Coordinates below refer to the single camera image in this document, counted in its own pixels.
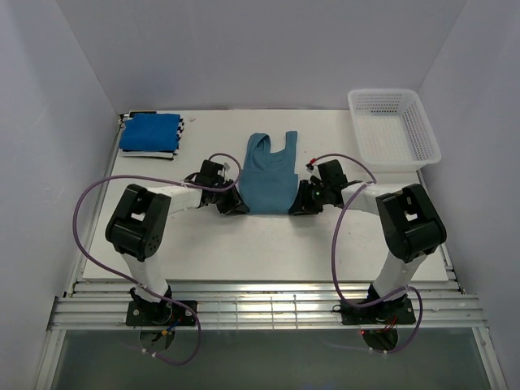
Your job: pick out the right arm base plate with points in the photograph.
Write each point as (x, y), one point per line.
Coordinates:
(389, 312)

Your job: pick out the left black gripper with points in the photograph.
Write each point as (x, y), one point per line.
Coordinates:
(235, 205)

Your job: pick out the aluminium rail frame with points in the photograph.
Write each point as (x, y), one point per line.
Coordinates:
(257, 306)

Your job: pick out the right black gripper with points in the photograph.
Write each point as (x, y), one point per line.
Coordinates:
(302, 205)

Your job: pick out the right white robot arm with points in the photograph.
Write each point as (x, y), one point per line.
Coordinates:
(412, 228)

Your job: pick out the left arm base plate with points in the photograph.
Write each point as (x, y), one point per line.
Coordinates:
(157, 314)

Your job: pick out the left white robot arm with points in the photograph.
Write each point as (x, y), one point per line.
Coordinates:
(137, 226)

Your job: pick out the black white striped tank top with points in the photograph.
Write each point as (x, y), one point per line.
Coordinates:
(152, 153)

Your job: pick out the white plastic basket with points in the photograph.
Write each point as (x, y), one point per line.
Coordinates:
(392, 130)

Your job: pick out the teal tank top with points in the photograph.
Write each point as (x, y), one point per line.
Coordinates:
(268, 183)

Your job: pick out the blue tank top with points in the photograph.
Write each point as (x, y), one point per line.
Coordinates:
(150, 132)

